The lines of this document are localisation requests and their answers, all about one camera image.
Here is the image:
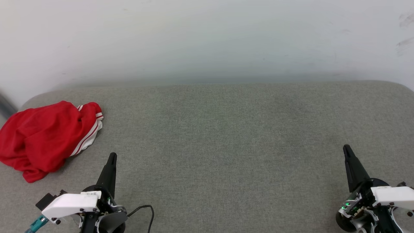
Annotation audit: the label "teal cable connector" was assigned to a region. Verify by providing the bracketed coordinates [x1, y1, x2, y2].
[24, 216, 49, 233]

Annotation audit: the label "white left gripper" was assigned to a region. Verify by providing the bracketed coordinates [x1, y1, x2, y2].
[41, 152, 127, 225]

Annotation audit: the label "thin black hanging cable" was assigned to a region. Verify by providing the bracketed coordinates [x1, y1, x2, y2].
[127, 205, 155, 233]

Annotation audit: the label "red shirt white sleeves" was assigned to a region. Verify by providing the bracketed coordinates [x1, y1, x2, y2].
[0, 101, 104, 183]

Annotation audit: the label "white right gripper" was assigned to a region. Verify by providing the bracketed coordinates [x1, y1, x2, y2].
[339, 144, 414, 216]

